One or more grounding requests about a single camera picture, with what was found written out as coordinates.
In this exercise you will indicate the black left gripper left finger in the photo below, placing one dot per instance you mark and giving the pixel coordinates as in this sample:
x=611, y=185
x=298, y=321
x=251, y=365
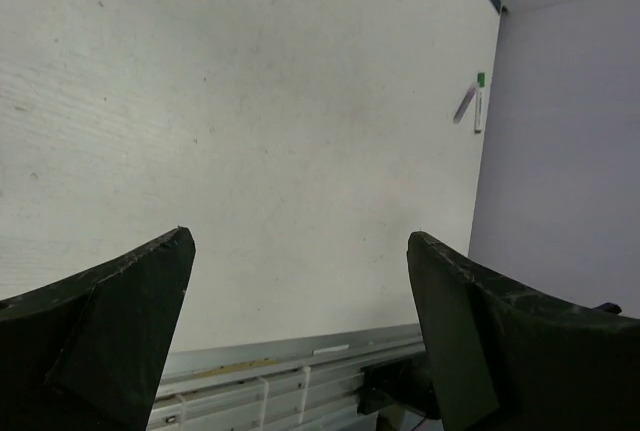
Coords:
x=87, y=352

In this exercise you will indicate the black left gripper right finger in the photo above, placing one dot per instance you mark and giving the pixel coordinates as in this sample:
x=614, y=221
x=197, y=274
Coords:
x=505, y=356

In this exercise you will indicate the purple highlighter pen body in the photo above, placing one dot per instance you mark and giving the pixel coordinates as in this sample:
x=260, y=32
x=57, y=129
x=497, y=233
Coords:
x=465, y=103

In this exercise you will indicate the white marker green end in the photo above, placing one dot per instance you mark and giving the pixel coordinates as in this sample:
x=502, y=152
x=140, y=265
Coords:
x=479, y=102

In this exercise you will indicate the aluminium rail frame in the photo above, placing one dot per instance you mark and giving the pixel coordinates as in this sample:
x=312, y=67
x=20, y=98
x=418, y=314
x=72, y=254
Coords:
x=308, y=383

